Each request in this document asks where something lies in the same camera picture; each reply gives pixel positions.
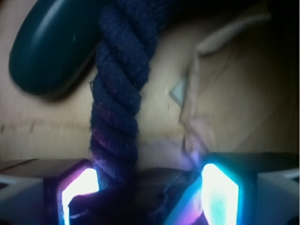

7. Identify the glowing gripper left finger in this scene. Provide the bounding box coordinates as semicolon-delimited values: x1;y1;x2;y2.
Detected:
0;158;99;225

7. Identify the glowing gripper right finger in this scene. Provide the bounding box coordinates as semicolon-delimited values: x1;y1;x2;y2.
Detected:
164;152;300;225

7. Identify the brown paper bag bin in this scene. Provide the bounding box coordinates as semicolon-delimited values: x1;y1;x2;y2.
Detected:
0;0;299;169

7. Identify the dark green oval case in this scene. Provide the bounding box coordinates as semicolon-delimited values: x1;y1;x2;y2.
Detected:
8;0;107;96

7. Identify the navy blue twisted rope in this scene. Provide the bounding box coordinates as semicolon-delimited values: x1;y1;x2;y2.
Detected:
88;0;174;188

